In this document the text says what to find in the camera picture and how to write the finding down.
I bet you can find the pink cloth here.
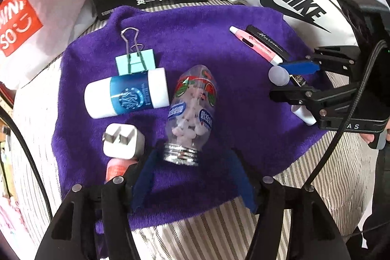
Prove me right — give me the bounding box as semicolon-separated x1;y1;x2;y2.
0;196;34;251

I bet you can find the pink round tube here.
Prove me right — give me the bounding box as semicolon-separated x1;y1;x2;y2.
105;156;139;184

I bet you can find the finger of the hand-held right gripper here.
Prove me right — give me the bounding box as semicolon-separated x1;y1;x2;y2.
270;86;366;117
278;46;366;78

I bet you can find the person's right hand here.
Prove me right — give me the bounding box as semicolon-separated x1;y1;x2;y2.
367;121;390;151

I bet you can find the pink and white pen tube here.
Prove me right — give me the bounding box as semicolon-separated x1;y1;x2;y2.
229;26;284;64

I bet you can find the white and blue cylinder container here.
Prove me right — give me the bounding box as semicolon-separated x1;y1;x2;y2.
84;67;170;119

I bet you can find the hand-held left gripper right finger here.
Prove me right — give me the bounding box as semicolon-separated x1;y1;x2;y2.
230;150;357;260

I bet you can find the white shopping bag orange logo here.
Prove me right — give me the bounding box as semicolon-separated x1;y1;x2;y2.
0;0;98;90

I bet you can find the black and gold tube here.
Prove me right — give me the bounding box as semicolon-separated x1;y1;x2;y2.
288;74;306;87

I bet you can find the white charger plug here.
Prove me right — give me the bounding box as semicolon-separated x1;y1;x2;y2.
103;123;146;161

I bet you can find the white tube round cap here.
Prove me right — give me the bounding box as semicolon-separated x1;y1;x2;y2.
268;65;317;126

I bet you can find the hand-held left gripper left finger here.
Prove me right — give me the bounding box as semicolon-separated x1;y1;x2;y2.
35;150;159;260

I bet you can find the clear candy bottle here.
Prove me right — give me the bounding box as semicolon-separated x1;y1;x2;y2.
163;65;219;167

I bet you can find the teal binder clip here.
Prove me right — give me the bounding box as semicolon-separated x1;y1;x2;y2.
115;29;156;76

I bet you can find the black flat stick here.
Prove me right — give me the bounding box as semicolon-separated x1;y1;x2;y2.
245;25;293;61

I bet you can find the purple towel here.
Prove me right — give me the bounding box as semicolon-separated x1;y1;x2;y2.
52;6;336;233

